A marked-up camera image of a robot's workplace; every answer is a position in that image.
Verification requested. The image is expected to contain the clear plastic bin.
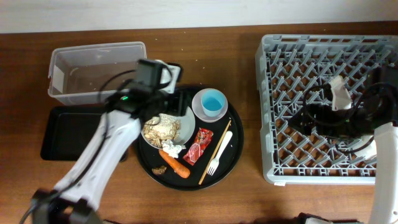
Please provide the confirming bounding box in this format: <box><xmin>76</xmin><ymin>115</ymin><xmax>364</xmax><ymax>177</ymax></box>
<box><xmin>47</xmin><ymin>42</ymin><xmax>147</xmax><ymax>105</ymax></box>

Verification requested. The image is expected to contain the white plastic fork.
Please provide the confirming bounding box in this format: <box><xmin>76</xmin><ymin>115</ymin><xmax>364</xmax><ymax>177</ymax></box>
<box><xmin>207</xmin><ymin>131</ymin><xmax>233</xmax><ymax>175</ymax></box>

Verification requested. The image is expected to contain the brown food scrap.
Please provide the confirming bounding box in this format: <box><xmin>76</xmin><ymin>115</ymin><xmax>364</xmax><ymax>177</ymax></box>
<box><xmin>152</xmin><ymin>166</ymin><xmax>167</xmax><ymax>175</ymax></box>

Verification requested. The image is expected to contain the small white cup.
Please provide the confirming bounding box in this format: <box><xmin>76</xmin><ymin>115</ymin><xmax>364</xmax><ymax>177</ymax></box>
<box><xmin>351</xmin><ymin>135</ymin><xmax>377</xmax><ymax>160</ymax></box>

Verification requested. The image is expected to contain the red snack wrapper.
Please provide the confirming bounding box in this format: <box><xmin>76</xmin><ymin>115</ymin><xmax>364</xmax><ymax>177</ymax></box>
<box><xmin>183</xmin><ymin>128</ymin><xmax>213</xmax><ymax>166</ymax></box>

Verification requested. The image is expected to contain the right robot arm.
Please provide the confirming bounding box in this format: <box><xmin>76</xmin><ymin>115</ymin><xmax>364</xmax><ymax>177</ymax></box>
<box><xmin>288</xmin><ymin>66</ymin><xmax>397</xmax><ymax>223</ymax></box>

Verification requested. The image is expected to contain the blue plastic cup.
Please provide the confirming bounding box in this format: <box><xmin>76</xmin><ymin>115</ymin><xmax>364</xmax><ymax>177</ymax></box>
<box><xmin>200</xmin><ymin>88</ymin><xmax>227</xmax><ymax>117</ymax></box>

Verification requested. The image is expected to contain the black rectangular tray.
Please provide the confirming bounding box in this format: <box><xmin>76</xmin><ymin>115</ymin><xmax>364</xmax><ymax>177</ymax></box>
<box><xmin>40</xmin><ymin>106</ymin><xmax>104</xmax><ymax>161</ymax></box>

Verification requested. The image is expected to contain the round black tray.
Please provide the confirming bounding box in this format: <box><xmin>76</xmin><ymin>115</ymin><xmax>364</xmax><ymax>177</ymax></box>
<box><xmin>133</xmin><ymin>104</ymin><xmax>244</xmax><ymax>191</ymax></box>

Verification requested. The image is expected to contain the grey plate with food scraps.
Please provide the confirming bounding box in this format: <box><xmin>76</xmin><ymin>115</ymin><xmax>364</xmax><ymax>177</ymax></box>
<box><xmin>141</xmin><ymin>107</ymin><xmax>195</xmax><ymax>149</ymax></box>

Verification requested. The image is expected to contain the wooden chopstick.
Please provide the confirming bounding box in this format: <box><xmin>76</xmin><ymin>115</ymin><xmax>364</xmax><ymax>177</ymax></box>
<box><xmin>198</xmin><ymin>120</ymin><xmax>231</xmax><ymax>185</ymax></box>

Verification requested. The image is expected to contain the orange carrot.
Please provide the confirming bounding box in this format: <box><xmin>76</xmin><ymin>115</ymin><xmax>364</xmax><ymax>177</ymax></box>
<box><xmin>159</xmin><ymin>150</ymin><xmax>190</xmax><ymax>179</ymax></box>

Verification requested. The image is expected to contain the grey dishwasher rack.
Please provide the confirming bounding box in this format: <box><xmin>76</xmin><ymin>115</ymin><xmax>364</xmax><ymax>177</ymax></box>
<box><xmin>255</xmin><ymin>34</ymin><xmax>397</xmax><ymax>185</ymax></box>

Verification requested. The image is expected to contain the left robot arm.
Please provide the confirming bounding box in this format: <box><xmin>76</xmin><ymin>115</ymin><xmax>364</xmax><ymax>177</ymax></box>
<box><xmin>20</xmin><ymin>59</ymin><xmax>188</xmax><ymax>223</ymax></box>

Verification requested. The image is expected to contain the white tissue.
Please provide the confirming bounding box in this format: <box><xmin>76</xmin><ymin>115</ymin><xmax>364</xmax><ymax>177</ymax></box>
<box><xmin>162</xmin><ymin>139</ymin><xmax>186</xmax><ymax>159</ymax></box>

